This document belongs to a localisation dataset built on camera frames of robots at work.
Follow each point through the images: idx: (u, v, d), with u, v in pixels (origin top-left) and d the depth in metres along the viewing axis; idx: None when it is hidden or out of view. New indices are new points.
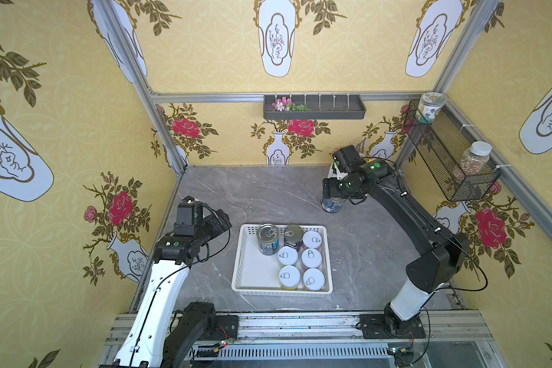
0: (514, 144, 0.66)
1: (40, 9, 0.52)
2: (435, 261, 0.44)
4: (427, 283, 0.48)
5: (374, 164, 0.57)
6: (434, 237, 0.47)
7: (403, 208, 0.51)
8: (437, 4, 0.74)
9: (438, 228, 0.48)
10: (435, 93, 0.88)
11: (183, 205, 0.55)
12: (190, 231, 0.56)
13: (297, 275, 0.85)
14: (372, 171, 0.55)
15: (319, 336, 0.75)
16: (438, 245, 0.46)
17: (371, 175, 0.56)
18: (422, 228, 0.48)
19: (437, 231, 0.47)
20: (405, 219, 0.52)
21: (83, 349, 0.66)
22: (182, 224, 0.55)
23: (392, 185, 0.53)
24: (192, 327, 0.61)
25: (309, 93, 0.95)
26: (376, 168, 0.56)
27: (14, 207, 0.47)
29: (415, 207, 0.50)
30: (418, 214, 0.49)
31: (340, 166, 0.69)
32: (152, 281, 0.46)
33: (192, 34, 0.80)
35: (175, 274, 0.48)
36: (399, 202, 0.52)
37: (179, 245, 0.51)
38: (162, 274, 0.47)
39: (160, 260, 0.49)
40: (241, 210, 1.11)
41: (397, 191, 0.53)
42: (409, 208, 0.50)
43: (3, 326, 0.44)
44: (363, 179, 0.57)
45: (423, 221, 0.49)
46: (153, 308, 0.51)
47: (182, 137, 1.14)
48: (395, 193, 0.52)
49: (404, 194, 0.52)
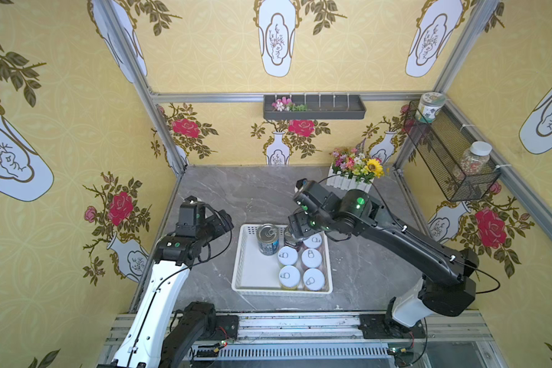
0: (514, 144, 0.66)
1: (40, 9, 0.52)
2: (468, 297, 0.39)
4: (452, 310, 0.44)
5: (357, 201, 0.46)
6: (456, 269, 0.42)
7: (413, 247, 0.43)
8: (437, 4, 0.74)
9: (453, 258, 0.43)
10: (435, 93, 0.88)
11: (185, 205, 0.55)
12: (192, 231, 0.55)
13: (297, 275, 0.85)
14: (360, 212, 0.45)
15: (319, 336, 0.75)
16: (462, 277, 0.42)
17: (363, 220, 0.45)
18: (441, 265, 0.42)
19: (453, 261, 0.43)
20: (418, 258, 0.44)
21: (83, 349, 0.66)
22: (183, 225, 0.55)
23: (389, 224, 0.45)
24: (192, 328, 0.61)
25: (309, 93, 0.95)
26: (362, 207, 0.45)
27: (14, 207, 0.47)
29: (421, 240, 0.44)
30: (428, 250, 0.43)
31: (311, 211, 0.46)
32: (152, 282, 0.46)
33: (192, 34, 0.80)
35: (175, 274, 0.48)
36: (405, 241, 0.44)
37: (180, 246, 0.51)
38: (162, 274, 0.47)
39: (161, 261, 0.49)
40: (241, 210, 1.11)
41: (396, 228, 0.44)
42: (417, 244, 0.44)
43: (3, 325, 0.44)
44: (353, 222, 0.45)
45: (438, 256, 0.43)
46: (152, 309, 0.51)
47: (182, 137, 1.14)
48: (397, 232, 0.44)
49: (405, 228, 0.45)
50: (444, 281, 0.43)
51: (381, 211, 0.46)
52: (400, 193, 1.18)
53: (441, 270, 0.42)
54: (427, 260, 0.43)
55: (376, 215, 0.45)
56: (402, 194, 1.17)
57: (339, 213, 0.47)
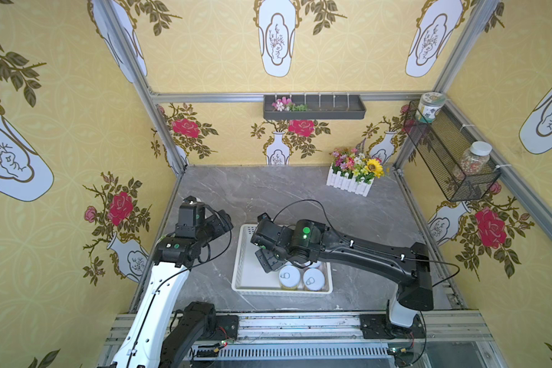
0: (514, 144, 0.66)
1: (40, 9, 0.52)
2: (425, 290, 0.42)
4: (425, 306, 0.47)
5: (304, 231, 0.49)
6: (407, 267, 0.44)
7: (366, 257, 0.47)
8: (437, 4, 0.74)
9: (403, 257, 0.45)
10: (435, 93, 0.88)
11: (185, 206, 0.54)
12: (192, 232, 0.55)
13: (296, 275, 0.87)
14: (307, 241, 0.49)
15: (319, 336, 0.75)
16: (415, 273, 0.43)
17: (312, 247, 0.50)
18: (395, 267, 0.44)
19: (403, 260, 0.45)
20: (373, 266, 0.48)
21: (83, 349, 0.66)
22: (183, 225, 0.55)
23: (336, 243, 0.48)
24: (191, 328, 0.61)
25: (309, 93, 0.95)
26: (308, 235, 0.48)
27: (14, 207, 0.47)
29: (370, 249, 0.46)
30: (378, 257, 0.46)
31: (270, 248, 0.64)
32: (152, 284, 0.46)
33: (192, 34, 0.80)
35: (175, 276, 0.47)
36: (356, 255, 0.47)
37: (180, 248, 0.50)
38: (162, 276, 0.47)
39: (160, 261, 0.48)
40: (241, 210, 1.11)
41: (344, 245, 0.47)
42: (367, 254, 0.46)
43: (3, 325, 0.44)
44: (306, 254, 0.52)
45: (389, 260, 0.45)
46: (152, 310, 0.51)
47: (182, 137, 1.14)
48: (346, 249, 0.47)
49: (352, 244, 0.47)
50: (405, 281, 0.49)
51: (327, 233, 0.49)
52: (399, 193, 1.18)
53: (396, 271, 0.45)
54: (382, 267, 0.46)
55: (324, 238, 0.48)
56: (402, 194, 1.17)
57: (293, 248, 0.51)
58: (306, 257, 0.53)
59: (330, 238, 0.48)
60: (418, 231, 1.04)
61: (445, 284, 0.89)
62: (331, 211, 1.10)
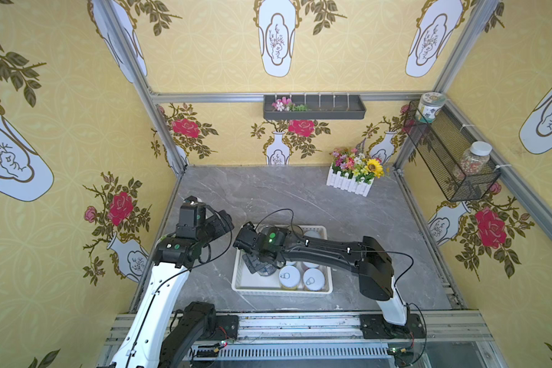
0: (514, 144, 0.66)
1: (40, 9, 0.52)
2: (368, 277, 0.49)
4: (382, 294, 0.52)
5: (270, 237, 0.59)
6: (353, 258, 0.50)
7: (317, 254, 0.56)
8: (437, 4, 0.74)
9: (348, 251, 0.51)
10: (435, 93, 0.88)
11: (186, 207, 0.54)
12: (192, 233, 0.55)
13: (296, 275, 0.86)
14: (272, 244, 0.59)
15: (319, 336, 0.75)
16: (359, 263, 0.48)
17: (274, 248, 0.59)
18: (341, 258, 0.52)
19: (349, 252, 0.51)
20: (326, 261, 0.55)
21: (83, 349, 0.66)
22: (184, 225, 0.55)
23: (295, 242, 0.57)
24: (191, 328, 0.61)
25: (309, 93, 0.95)
26: (274, 240, 0.59)
27: (14, 207, 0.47)
29: (321, 245, 0.54)
30: (327, 251, 0.53)
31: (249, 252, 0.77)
32: (152, 284, 0.46)
33: (192, 34, 0.80)
35: (175, 277, 0.47)
36: (310, 252, 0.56)
37: (180, 248, 0.50)
38: (162, 277, 0.47)
39: (161, 262, 0.48)
40: (241, 210, 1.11)
41: (300, 244, 0.56)
42: (318, 250, 0.55)
43: (2, 326, 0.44)
44: (272, 256, 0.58)
45: (336, 253, 0.52)
46: (152, 311, 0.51)
47: (182, 137, 1.14)
48: (302, 247, 0.57)
49: (307, 242, 0.56)
50: (354, 274, 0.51)
51: (289, 235, 0.58)
52: (399, 193, 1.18)
53: (343, 262, 0.53)
54: (331, 259, 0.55)
55: (286, 240, 0.58)
56: (402, 194, 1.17)
57: (262, 252, 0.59)
58: (274, 260, 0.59)
59: (290, 241, 0.57)
60: (418, 231, 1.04)
61: (445, 284, 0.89)
62: (331, 211, 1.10)
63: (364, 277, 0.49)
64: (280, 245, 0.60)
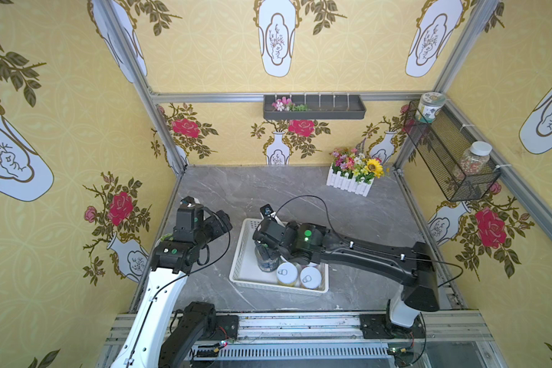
0: (514, 144, 0.66)
1: (40, 9, 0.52)
2: (426, 290, 0.42)
4: (432, 307, 0.46)
5: (306, 234, 0.51)
6: (407, 267, 0.44)
7: (365, 258, 0.48)
8: (437, 4, 0.74)
9: (402, 257, 0.46)
10: (435, 93, 0.88)
11: (183, 210, 0.53)
12: (190, 237, 0.54)
13: (294, 272, 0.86)
14: (309, 243, 0.50)
15: (320, 336, 0.75)
16: (415, 274, 0.43)
17: (313, 249, 0.52)
18: (395, 266, 0.45)
19: (402, 260, 0.45)
20: (372, 266, 0.49)
21: (84, 349, 0.66)
22: (182, 228, 0.54)
23: (337, 244, 0.49)
24: (191, 330, 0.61)
25: (309, 93, 0.95)
26: (310, 238, 0.51)
27: (14, 207, 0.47)
29: (369, 249, 0.47)
30: (378, 257, 0.46)
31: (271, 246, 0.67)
32: (149, 290, 0.45)
33: (192, 34, 0.80)
35: (173, 283, 0.47)
36: (356, 255, 0.48)
37: (178, 253, 0.49)
38: (159, 283, 0.46)
39: (158, 267, 0.47)
40: (241, 210, 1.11)
41: (343, 246, 0.49)
42: (366, 254, 0.47)
43: (2, 326, 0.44)
44: (307, 256, 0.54)
45: (389, 260, 0.46)
46: (150, 317, 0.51)
47: (182, 137, 1.14)
48: (346, 249, 0.48)
49: (352, 244, 0.49)
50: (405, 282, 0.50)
51: (328, 235, 0.51)
52: (399, 193, 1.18)
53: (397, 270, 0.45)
54: (381, 266, 0.47)
55: (325, 240, 0.50)
56: (402, 194, 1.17)
57: (295, 251, 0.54)
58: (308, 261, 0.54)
59: (330, 241, 0.50)
60: (418, 231, 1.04)
61: (445, 284, 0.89)
62: (331, 211, 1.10)
63: (425, 289, 0.42)
64: (315, 244, 0.50)
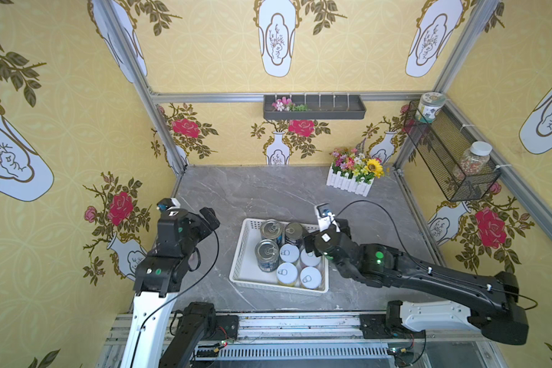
0: (514, 144, 0.66)
1: (40, 9, 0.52)
2: (520, 325, 0.39)
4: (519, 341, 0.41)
5: (378, 257, 0.50)
6: (497, 297, 0.42)
7: (447, 286, 0.45)
8: (437, 4, 0.74)
9: (490, 287, 0.44)
10: (435, 93, 0.88)
11: (164, 222, 0.47)
12: (175, 251, 0.48)
13: (294, 272, 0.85)
14: (382, 266, 0.48)
15: (320, 336, 0.75)
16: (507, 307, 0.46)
17: (388, 274, 0.48)
18: (481, 297, 0.43)
19: (490, 290, 0.43)
20: (455, 295, 0.44)
21: (84, 349, 0.66)
22: (163, 243, 0.47)
23: (414, 269, 0.47)
24: (191, 336, 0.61)
25: (309, 93, 0.95)
26: (382, 261, 0.49)
27: (14, 207, 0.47)
29: (451, 277, 0.45)
30: (460, 284, 0.44)
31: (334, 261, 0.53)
32: (136, 318, 0.41)
33: (192, 34, 0.80)
35: (160, 310, 0.42)
36: (435, 283, 0.45)
37: (164, 271, 0.44)
38: (146, 309, 0.42)
39: (143, 290, 0.43)
40: (241, 210, 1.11)
41: (422, 272, 0.47)
42: (448, 282, 0.45)
43: (2, 326, 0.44)
44: (379, 279, 0.48)
45: (473, 290, 0.44)
46: (142, 346, 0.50)
47: (182, 137, 1.14)
48: (424, 276, 0.46)
49: (431, 271, 0.47)
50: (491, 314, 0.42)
51: (402, 258, 0.49)
52: (399, 193, 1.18)
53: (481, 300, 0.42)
54: (464, 295, 0.43)
55: (399, 264, 0.48)
56: (402, 194, 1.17)
57: (364, 274, 0.50)
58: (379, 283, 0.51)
59: (405, 265, 0.48)
60: (417, 231, 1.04)
61: None
62: (331, 211, 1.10)
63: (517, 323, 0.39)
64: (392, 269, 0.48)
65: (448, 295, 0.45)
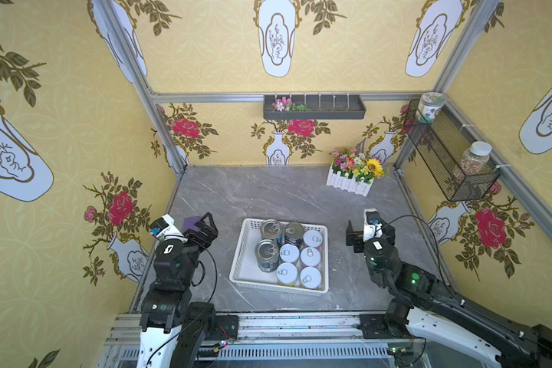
0: (514, 144, 0.66)
1: (40, 9, 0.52)
2: None
4: None
5: (413, 277, 0.54)
6: (527, 346, 0.44)
7: (476, 322, 0.47)
8: (437, 4, 0.74)
9: (522, 333, 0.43)
10: (435, 93, 0.88)
11: (160, 262, 0.46)
12: (178, 285, 0.50)
13: (294, 272, 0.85)
14: (416, 287, 0.53)
15: (319, 336, 0.75)
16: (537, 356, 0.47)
17: (420, 294, 0.52)
18: (510, 340, 0.45)
19: (522, 336, 0.45)
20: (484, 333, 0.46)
21: (83, 349, 0.66)
22: (163, 280, 0.49)
23: (446, 297, 0.51)
24: (192, 349, 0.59)
25: (309, 93, 0.95)
26: (417, 282, 0.54)
27: (14, 207, 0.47)
29: (482, 314, 0.48)
30: (490, 324, 0.47)
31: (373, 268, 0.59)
32: (142, 353, 0.44)
33: (192, 34, 0.80)
35: (166, 343, 0.45)
36: (466, 317, 0.48)
37: (167, 308, 0.47)
38: (152, 345, 0.45)
39: (149, 326, 0.46)
40: (241, 210, 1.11)
41: (453, 301, 0.50)
42: (479, 318, 0.48)
43: (2, 326, 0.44)
44: (409, 296, 0.53)
45: (502, 332, 0.46)
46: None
47: (182, 137, 1.14)
48: (455, 306, 0.49)
49: (463, 303, 0.50)
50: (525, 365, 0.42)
51: (437, 285, 0.53)
52: (400, 193, 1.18)
53: (510, 344, 0.44)
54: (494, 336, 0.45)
55: (433, 289, 0.52)
56: (402, 194, 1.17)
57: (399, 287, 0.54)
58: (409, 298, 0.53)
59: (438, 290, 0.52)
60: (418, 231, 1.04)
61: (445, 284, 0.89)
62: (331, 211, 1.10)
63: None
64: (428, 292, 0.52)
65: (478, 333, 0.47)
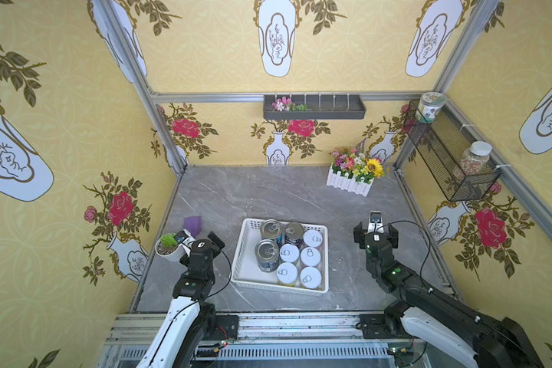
0: (514, 144, 0.66)
1: (39, 9, 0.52)
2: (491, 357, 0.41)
4: None
5: (395, 268, 0.65)
6: (479, 328, 0.45)
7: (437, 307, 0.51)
8: (437, 4, 0.74)
9: (478, 317, 0.47)
10: (435, 93, 0.88)
11: (195, 251, 0.62)
12: (205, 274, 0.67)
13: (294, 272, 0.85)
14: (395, 276, 0.62)
15: (319, 336, 0.75)
16: (484, 336, 0.45)
17: (394, 281, 0.61)
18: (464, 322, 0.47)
19: (478, 320, 0.46)
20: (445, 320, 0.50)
21: (83, 349, 0.66)
22: (194, 268, 0.63)
23: (417, 285, 0.58)
24: (193, 339, 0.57)
25: (309, 93, 0.95)
26: (398, 273, 0.63)
27: (14, 207, 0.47)
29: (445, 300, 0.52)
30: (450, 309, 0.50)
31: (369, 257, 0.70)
32: (169, 313, 0.54)
33: (192, 34, 0.80)
35: (191, 306, 0.57)
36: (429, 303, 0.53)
37: (195, 287, 0.60)
38: (179, 307, 0.56)
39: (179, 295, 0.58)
40: (241, 210, 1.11)
41: (422, 288, 0.57)
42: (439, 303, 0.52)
43: (2, 326, 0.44)
44: (389, 286, 0.62)
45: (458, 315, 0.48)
46: (168, 335, 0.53)
47: (182, 137, 1.14)
48: (422, 290, 0.56)
49: (430, 290, 0.56)
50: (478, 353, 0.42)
51: (415, 278, 0.60)
52: (400, 193, 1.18)
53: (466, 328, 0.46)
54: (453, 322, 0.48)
55: (409, 279, 0.60)
56: (402, 194, 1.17)
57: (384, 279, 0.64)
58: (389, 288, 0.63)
59: (412, 280, 0.60)
60: (418, 231, 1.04)
61: (445, 284, 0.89)
62: (331, 211, 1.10)
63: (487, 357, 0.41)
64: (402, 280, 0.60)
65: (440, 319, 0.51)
